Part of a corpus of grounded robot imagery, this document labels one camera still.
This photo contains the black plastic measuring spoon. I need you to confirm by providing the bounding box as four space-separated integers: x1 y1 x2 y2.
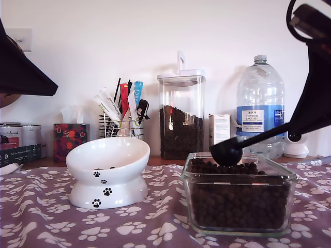
209 122 293 167

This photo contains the white ceramic paw-print cat bowl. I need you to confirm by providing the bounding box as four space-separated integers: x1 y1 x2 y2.
65 136 151 209

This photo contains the large clear blue-labelled water bottle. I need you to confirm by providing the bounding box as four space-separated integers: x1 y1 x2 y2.
234 54 286 160

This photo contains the white tin with red label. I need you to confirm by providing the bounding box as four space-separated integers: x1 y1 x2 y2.
0 123 24 151

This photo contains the plain white tin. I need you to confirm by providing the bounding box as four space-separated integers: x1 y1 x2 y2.
22 125 42 146

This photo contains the white paper tissue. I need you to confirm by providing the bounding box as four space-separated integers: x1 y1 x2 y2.
59 105 85 125

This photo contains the dark green flat box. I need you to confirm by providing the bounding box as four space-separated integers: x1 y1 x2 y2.
0 143 42 168

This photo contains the floral red tissue box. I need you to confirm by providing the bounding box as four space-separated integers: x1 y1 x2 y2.
53 123 91 163

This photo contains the white sachet with green print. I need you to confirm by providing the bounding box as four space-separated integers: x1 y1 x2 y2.
93 95 118 122

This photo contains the white sachet with dark text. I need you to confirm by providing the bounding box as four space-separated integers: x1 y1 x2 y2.
99 87 122 121

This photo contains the small white object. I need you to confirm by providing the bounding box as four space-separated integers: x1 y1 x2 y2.
0 163 24 175

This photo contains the thin black stick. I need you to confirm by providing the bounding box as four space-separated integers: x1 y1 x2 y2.
113 77 122 104

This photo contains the small white printed carton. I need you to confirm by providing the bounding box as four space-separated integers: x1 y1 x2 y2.
208 114 232 153

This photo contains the red sachet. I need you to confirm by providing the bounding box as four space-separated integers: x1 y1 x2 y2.
119 82 131 118

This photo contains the plain white sachet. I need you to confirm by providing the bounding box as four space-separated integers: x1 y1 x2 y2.
127 90 138 122

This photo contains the blue sachet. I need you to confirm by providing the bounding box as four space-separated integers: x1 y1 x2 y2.
133 81 144 109

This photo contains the black plastic clip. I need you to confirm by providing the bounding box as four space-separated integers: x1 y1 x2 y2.
136 99 151 125

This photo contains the tall clear white-lidded storage jar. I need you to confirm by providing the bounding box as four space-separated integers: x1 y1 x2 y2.
157 51 207 160

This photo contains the purple paw-print cloth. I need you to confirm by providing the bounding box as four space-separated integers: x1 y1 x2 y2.
0 154 331 248

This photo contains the square clear glass container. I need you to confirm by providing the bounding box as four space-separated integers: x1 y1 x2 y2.
180 152 299 237

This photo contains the white wall light switch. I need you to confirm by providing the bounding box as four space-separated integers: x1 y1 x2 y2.
15 27 34 52

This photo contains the small white round camera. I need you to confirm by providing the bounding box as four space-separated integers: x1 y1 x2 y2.
283 133 310 159

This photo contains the black camera cable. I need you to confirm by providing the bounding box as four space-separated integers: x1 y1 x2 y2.
286 0 315 42

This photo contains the chrome wire basket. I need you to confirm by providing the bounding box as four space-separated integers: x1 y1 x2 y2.
98 113 144 140

